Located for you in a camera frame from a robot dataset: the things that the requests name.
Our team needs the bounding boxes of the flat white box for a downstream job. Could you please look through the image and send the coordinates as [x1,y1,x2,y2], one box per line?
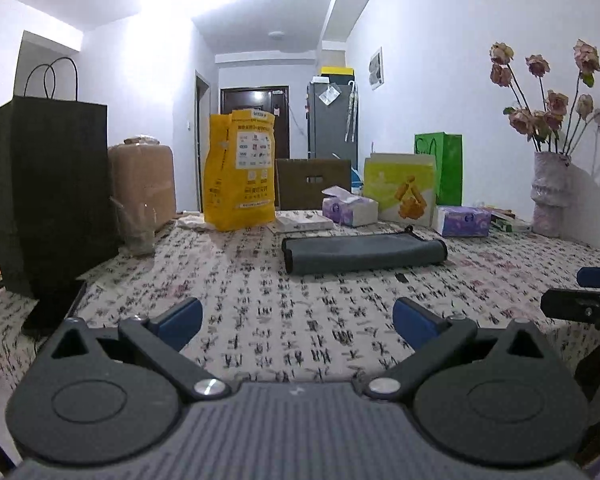
[275,211,335,234]

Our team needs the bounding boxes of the dried pink flowers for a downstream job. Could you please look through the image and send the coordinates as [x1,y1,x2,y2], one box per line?
[488,38,600,157]

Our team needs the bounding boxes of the flat green box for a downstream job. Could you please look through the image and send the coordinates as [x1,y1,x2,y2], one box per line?
[484,204,534,234]

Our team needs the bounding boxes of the printed tablecloth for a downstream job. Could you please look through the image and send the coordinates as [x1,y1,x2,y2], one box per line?
[0,208,600,397]

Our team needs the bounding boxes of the black paper bag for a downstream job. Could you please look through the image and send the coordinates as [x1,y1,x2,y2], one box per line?
[0,57,119,300]

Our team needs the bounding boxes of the yellow printed bag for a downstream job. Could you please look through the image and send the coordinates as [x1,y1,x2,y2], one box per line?
[202,108,278,233]

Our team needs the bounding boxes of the crumpled white cloth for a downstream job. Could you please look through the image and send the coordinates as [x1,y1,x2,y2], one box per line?
[174,212,217,234]

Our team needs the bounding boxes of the framed wall picture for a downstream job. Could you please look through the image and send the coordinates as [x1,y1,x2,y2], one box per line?
[368,47,385,91]

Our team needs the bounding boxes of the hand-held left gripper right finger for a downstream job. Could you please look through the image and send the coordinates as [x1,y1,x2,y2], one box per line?
[366,296,560,402]

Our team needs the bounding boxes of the clear plastic cup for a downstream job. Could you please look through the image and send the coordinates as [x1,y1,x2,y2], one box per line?
[110,197,159,257]

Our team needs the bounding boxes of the flat black case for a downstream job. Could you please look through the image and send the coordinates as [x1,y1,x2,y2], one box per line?
[22,280,89,339]

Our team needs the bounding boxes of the purple white tissue box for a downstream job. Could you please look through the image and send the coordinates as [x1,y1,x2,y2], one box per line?
[321,185,380,228]
[432,205,494,239]

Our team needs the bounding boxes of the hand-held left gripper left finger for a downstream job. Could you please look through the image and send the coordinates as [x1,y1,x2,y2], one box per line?
[45,297,232,402]

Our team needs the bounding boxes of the brown wrapped parcel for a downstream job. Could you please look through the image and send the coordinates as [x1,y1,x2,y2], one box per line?
[107,136,177,235]

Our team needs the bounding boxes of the green paper bag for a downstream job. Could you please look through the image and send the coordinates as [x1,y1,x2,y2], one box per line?
[413,132,464,207]

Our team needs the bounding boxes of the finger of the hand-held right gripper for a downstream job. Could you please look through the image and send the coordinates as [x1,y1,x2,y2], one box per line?
[576,267,600,291]
[540,287,600,334]

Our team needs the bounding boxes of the grey towel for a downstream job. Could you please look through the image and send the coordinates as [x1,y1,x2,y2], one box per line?
[281,226,449,276]

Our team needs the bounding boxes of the folded white umbrella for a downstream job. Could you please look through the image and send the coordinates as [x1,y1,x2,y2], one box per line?
[344,80,359,144]

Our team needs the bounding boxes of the yellow green gift box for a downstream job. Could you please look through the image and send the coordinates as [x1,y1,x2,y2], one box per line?
[362,153,439,227]

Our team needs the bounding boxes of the dark wooden door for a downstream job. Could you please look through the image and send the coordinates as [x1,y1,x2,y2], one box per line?
[219,85,291,162]

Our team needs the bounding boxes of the brown cardboard box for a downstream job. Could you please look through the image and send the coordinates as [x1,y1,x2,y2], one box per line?
[274,158,354,212]

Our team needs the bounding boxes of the white textured vase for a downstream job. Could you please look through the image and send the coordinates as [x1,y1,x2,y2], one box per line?
[530,151,573,238]

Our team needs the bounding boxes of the grey refrigerator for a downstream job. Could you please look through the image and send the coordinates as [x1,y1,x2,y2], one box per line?
[307,75,360,172]

